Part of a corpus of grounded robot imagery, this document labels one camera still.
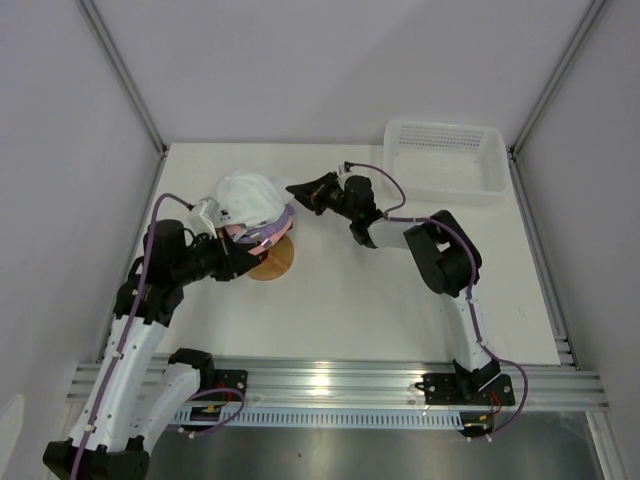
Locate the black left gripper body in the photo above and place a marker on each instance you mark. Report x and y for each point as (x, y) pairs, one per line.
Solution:
(214, 258)

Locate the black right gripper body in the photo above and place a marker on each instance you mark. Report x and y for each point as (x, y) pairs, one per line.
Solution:
(335, 198)

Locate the pink baseball cap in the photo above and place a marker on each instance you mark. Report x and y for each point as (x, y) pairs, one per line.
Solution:
(260, 245)

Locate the lavender LA baseball cap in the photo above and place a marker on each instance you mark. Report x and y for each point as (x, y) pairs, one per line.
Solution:
(284, 223)

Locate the wooden hat stand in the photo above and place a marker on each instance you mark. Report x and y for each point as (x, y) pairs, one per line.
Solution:
(277, 262)

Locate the white baseball cap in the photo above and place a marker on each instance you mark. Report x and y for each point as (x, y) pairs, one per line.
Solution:
(251, 199)

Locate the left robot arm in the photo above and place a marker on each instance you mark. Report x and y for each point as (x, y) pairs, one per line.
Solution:
(118, 428)

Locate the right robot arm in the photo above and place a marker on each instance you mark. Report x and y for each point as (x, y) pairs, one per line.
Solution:
(446, 259)

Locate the white perforated plastic basket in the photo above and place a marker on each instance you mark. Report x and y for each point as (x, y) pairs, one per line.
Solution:
(446, 163)

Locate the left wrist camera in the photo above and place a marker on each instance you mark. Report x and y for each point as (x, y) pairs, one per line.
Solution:
(202, 217)

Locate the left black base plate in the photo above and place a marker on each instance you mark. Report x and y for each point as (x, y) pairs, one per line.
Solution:
(227, 379)

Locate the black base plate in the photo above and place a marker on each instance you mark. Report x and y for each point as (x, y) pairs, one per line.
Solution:
(227, 379)
(449, 389)

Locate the white slotted cable duct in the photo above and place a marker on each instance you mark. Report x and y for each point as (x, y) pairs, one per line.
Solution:
(412, 418)

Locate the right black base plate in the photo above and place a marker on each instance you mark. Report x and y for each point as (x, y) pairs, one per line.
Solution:
(449, 389)

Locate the left aluminium frame post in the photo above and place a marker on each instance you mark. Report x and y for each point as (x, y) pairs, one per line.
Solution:
(107, 45)

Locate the aluminium frame post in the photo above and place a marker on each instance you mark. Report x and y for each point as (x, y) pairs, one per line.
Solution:
(107, 45)
(578, 40)

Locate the aluminium mounting rail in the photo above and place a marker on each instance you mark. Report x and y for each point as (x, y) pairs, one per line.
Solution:
(296, 383)

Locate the right aluminium frame post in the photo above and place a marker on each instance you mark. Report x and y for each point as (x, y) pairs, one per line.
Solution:
(578, 40)

